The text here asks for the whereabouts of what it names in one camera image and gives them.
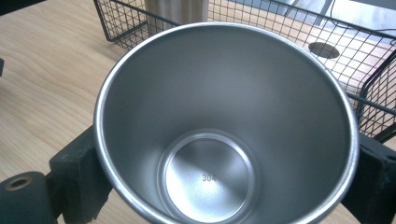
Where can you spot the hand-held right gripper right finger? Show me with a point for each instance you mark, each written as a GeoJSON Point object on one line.
{"type": "Point", "coordinates": [375, 183]}

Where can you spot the white mug with steel interior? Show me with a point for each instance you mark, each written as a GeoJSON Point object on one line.
{"type": "Point", "coordinates": [218, 109]}

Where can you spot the tall stainless steel tumbler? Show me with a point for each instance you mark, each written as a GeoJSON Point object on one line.
{"type": "Point", "coordinates": [177, 11]}

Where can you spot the dark round table grommet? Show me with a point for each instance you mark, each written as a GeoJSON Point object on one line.
{"type": "Point", "coordinates": [323, 50]}

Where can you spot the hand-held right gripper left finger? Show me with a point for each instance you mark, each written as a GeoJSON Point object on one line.
{"type": "Point", "coordinates": [77, 174]}

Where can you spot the white metal desk frame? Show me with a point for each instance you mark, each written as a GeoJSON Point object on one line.
{"type": "Point", "coordinates": [306, 6]}

